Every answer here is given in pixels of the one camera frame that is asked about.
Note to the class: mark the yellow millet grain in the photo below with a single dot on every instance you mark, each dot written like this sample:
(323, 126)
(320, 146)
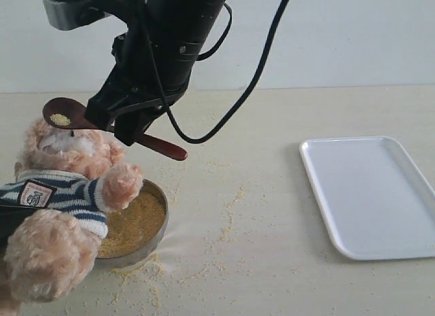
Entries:
(133, 227)

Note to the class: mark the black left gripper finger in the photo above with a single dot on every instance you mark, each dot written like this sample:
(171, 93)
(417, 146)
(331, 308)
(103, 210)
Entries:
(11, 217)

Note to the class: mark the white plastic tray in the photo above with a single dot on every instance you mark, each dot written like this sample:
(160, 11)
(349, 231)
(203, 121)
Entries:
(375, 202)

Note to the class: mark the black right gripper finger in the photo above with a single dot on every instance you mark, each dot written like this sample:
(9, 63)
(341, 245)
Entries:
(105, 108)
(132, 121)

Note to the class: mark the beige teddy bear striped sweater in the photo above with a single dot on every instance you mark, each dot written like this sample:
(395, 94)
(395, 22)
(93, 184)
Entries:
(73, 179)

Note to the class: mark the dark red wooden spoon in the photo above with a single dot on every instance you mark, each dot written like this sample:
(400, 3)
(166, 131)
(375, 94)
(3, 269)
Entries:
(66, 113)

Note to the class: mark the steel bowl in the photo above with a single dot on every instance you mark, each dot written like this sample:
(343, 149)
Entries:
(143, 252)

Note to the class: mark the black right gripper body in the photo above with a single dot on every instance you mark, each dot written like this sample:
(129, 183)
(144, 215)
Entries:
(152, 57)

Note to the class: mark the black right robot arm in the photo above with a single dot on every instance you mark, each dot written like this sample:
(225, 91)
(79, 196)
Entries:
(203, 14)

